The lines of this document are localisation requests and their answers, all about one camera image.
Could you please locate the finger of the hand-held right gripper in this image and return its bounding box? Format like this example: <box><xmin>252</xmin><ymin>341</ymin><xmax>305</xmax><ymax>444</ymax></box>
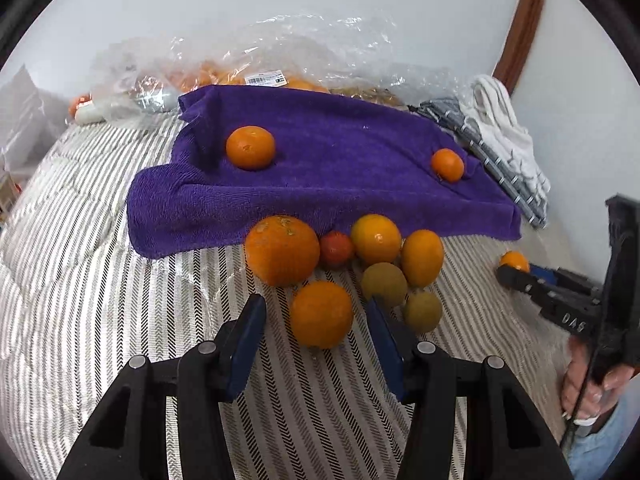
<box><xmin>530</xmin><ymin>264</ymin><xmax>601</xmax><ymax>293</ymax></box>
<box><xmin>496</xmin><ymin>265</ymin><xmax>556</xmax><ymax>311</ymax></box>

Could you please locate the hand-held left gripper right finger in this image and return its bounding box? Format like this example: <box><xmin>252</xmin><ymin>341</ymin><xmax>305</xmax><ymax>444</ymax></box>
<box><xmin>367</xmin><ymin>297</ymin><xmax>573</xmax><ymax>480</ymax></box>

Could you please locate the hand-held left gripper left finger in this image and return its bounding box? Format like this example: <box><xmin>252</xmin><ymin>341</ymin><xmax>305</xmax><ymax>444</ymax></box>
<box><xmin>57</xmin><ymin>294</ymin><xmax>268</xmax><ymax>480</ymax></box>

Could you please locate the small orange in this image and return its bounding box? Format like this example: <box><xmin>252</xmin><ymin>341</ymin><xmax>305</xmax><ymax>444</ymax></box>
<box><xmin>431</xmin><ymin>148</ymin><xmax>465</xmax><ymax>183</ymax></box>
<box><xmin>499</xmin><ymin>251</ymin><xmax>531</xmax><ymax>275</ymax></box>

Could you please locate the small green-brown round fruit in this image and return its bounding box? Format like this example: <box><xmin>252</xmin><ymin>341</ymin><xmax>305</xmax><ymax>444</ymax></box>
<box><xmin>404</xmin><ymin>291</ymin><xmax>443</xmax><ymax>334</ymax></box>

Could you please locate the medium orange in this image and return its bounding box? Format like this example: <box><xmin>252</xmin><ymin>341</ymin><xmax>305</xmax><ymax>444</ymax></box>
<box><xmin>350</xmin><ymin>214</ymin><xmax>402</xmax><ymax>266</ymax></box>
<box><xmin>290</xmin><ymin>281</ymin><xmax>354</xmax><ymax>350</ymax></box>
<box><xmin>226</xmin><ymin>126</ymin><xmax>276</xmax><ymax>171</ymax></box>

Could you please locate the large orange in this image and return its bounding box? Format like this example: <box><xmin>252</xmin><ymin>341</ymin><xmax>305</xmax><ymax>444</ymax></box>
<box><xmin>244</xmin><ymin>215</ymin><xmax>321</xmax><ymax>288</ymax></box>

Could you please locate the oval orange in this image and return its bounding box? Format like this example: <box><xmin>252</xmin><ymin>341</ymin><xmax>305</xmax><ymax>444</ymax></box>
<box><xmin>400</xmin><ymin>230</ymin><xmax>445</xmax><ymax>289</ymax></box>

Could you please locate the small red fruit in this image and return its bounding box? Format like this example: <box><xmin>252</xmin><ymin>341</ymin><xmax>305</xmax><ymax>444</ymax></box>
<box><xmin>319</xmin><ymin>231</ymin><xmax>356</xmax><ymax>268</ymax></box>

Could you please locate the pile of brown fruits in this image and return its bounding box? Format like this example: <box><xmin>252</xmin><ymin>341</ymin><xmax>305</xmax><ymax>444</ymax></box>
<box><xmin>330</xmin><ymin>85</ymin><xmax>407</xmax><ymax>109</ymax></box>

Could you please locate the person's right hand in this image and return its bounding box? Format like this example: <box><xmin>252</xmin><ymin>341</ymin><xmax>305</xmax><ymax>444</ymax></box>
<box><xmin>560</xmin><ymin>334</ymin><xmax>637</xmax><ymax>424</ymax></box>

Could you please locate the grey striped cloth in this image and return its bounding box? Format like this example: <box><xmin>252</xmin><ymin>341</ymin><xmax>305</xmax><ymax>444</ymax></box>
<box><xmin>407</xmin><ymin>97</ymin><xmax>548</xmax><ymax>228</ymax></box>

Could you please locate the white cloth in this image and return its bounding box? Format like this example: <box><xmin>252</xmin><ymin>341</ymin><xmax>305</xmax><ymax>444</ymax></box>
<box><xmin>462</xmin><ymin>74</ymin><xmax>551</xmax><ymax>201</ymax></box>

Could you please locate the striped bed cover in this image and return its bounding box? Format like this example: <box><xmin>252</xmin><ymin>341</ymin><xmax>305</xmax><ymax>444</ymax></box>
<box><xmin>0</xmin><ymin>110</ymin><xmax>601</xmax><ymax>480</ymax></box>

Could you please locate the blue jeans leg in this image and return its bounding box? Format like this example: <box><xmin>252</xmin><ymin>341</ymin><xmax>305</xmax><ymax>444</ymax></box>
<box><xmin>570</xmin><ymin>400</ymin><xmax>632</xmax><ymax>480</ymax></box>

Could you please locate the purple towel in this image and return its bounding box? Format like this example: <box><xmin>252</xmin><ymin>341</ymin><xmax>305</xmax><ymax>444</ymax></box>
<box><xmin>126</xmin><ymin>85</ymin><xmax>523</xmax><ymax>259</ymax></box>

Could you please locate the silver foil package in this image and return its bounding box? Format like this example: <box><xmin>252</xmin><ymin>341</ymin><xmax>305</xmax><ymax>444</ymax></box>
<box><xmin>127</xmin><ymin>77</ymin><xmax>181</xmax><ymax>112</ymax></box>

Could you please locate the pile of small oranges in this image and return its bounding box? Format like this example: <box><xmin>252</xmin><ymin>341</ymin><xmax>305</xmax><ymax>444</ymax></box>
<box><xmin>165</xmin><ymin>60</ymin><xmax>331</xmax><ymax>94</ymax></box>

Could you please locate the white plastic bottle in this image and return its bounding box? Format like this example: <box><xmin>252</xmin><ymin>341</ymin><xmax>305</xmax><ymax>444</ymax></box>
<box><xmin>70</xmin><ymin>94</ymin><xmax>137</xmax><ymax>126</ymax></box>

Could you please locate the clear plastic bag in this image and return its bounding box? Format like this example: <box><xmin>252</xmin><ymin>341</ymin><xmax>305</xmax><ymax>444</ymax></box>
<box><xmin>92</xmin><ymin>12</ymin><xmax>471</xmax><ymax>126</ymax></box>

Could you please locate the white plastic bag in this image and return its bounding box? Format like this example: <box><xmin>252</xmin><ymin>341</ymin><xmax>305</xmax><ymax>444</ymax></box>
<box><xmin>0</xmin><ymin>65</ymin><xmax>68</xmax><ymax>171</ymax></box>

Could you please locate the black cable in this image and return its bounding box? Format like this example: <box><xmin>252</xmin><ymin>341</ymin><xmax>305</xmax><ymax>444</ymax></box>
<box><xmin>560</xmin><ymin>330</ymin><xmax>601</xmax><ymax>461</ymax></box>

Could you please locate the wooden door frame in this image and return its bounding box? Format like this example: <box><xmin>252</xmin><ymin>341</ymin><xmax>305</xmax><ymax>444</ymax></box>
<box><xmin>492</xmin><ymin>0</ymin><xmax>551</xmax><ymax>93</ymax></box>

